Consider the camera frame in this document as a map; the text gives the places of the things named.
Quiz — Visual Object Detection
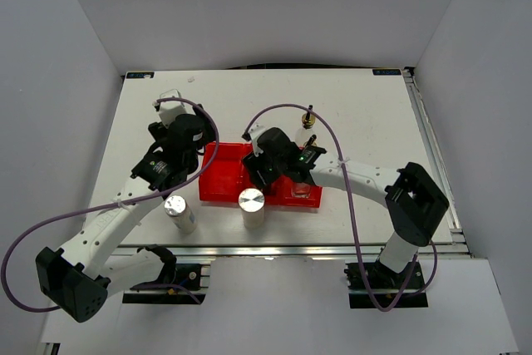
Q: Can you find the glass bottle with dark sauce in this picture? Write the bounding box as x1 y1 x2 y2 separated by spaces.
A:
294 111 315 147

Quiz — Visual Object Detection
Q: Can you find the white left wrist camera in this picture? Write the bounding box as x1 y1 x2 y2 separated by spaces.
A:
153 89 187 128

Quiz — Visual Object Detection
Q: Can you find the aluminium side rail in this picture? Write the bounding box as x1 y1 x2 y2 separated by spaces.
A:
401 67 473 258

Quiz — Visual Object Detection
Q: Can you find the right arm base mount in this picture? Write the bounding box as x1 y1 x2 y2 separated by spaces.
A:
344 262 429 309

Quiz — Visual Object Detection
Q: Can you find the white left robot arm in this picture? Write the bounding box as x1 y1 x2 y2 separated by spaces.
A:
36 101 217 323

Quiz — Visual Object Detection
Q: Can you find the clear glass bottle gold spout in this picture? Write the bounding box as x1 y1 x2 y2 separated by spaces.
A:
291 133 317 198

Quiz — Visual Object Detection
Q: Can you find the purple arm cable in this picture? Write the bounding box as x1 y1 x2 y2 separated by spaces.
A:
244 103 438 313
2 97 220 313

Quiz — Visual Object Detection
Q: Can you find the blue right corner sticker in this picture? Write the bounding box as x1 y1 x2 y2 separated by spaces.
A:
372 68 402 76

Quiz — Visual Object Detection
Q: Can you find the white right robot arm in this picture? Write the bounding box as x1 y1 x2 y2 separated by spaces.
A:
243 126 450 288

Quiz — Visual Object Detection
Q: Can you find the silver-lid white shaker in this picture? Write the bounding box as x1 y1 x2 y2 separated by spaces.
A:
164 195 197 234

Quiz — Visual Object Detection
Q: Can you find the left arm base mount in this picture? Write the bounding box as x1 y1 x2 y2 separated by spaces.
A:
122 245 209 305

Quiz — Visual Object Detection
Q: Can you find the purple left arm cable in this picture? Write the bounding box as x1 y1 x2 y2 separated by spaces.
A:
2 97 220 313

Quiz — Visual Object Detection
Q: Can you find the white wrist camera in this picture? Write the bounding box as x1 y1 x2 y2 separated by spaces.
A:
242 123 266 157
153 89 187 128

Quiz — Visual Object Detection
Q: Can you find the silver-top white cylinder canister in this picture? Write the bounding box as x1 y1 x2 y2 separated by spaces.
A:
238 188 265 229

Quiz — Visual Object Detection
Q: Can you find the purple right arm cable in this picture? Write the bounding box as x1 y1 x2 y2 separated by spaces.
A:
244 103 438 313

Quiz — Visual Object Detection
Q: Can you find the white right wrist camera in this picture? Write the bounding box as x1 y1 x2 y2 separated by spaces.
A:
242 123 266 157

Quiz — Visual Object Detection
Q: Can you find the red three-compartment tray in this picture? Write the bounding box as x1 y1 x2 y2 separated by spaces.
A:
199 142 322 209

